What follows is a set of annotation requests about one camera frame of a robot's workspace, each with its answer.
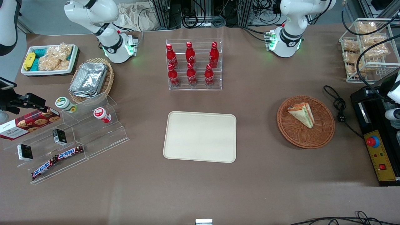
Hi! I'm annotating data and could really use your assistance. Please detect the clear bag rice crackers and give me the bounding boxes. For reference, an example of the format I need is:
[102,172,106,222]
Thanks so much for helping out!
[38,55,70,71]
[47,43,73,62]

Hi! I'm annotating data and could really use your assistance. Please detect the yellow snack pack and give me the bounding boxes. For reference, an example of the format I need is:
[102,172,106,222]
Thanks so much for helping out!
[23,52,36,71]

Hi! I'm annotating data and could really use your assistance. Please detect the black cable bundle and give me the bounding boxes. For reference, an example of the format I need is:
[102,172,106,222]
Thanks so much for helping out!
[180,0,227,28]

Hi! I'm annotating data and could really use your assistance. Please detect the oval light wicker basket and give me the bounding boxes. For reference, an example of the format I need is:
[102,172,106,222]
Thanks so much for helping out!
[69,58,114,104]

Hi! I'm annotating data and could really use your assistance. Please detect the bagged fried snack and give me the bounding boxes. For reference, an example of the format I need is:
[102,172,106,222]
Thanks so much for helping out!
[356,21,377,34]
[361,35,390,59]
[343,52,365,75]
[342,40,360,53]

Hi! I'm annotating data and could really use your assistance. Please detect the silver foil container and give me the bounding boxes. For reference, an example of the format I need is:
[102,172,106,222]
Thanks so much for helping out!
[69,62,108,98]

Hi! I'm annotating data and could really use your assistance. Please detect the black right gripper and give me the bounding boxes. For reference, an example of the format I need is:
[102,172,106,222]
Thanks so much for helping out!
[0,91,48,115]

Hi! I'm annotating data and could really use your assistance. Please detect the black power cable with plug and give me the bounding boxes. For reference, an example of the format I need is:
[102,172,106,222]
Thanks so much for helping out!
[323,85,365,140]

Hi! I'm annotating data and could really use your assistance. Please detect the teal snack pack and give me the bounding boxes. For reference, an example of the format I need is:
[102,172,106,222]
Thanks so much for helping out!
[32,49,48,71]

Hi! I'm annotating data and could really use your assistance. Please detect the beige cloth bag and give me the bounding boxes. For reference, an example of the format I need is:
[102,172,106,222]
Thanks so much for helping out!
[117,2,157,32]

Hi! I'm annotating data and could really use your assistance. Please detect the red lid white cup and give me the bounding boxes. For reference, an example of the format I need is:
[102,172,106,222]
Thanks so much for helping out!
[93,107,112,123]

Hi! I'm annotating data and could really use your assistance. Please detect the red cola bottle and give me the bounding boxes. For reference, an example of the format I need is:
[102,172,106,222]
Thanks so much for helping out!
[209,42,219,69]
[168,64,180,88]
[186,41,196,68]
[204,64,215,87]
[166,43,178,69]
[187,63,198,87]

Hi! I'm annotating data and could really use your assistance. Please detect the triangle sandwich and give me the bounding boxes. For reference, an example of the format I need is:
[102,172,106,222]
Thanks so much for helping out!
[287,102,314,129]

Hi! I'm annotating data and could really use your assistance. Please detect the round brown wicker basket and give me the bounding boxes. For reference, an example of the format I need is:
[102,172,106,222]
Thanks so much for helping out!
[277,95,335,149]

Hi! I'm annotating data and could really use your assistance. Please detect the green lid white cup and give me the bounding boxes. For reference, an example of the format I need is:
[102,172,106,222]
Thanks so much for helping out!
[55,97,77,113]

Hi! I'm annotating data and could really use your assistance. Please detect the red tartan cookie box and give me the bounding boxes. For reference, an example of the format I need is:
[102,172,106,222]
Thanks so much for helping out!
[0,107,61,141]

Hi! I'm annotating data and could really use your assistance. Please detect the white wire rack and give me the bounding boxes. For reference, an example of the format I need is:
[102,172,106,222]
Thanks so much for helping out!
[339,18,400,84]

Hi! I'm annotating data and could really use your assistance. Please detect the snickers chocolate bar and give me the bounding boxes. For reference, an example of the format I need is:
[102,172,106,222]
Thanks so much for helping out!
[55,145,84,161]
[31,158,58,181]

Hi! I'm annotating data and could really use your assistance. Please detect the beige plastic tray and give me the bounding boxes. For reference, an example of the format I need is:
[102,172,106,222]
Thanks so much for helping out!
[163,111,237,163]

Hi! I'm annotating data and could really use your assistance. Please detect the thin black floor cables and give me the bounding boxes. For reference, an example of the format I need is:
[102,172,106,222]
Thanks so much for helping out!
[289,211,400,225]

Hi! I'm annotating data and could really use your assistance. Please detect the clear acrylic bottle rack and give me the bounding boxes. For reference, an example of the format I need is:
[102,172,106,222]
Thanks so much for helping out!
[166,39,223,91]

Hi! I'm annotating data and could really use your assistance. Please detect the white rectangular plastic bin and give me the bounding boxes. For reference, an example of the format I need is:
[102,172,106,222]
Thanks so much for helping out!
[21,44,79,77]

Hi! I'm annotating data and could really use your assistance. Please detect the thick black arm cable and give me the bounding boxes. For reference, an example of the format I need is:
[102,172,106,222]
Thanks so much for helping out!
[341,0,400,92]

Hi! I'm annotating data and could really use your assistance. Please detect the small black white box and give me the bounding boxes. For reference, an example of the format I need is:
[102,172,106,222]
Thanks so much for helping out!
[17,144,33,161]
[52,128,67,145]

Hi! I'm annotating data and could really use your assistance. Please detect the clear acrylic stepped shelf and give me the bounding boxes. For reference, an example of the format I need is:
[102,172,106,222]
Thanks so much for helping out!
[3,92,129,185]

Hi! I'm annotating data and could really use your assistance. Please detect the black yellow control box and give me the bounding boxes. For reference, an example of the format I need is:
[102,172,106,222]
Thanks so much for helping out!
[350,83,400,187]

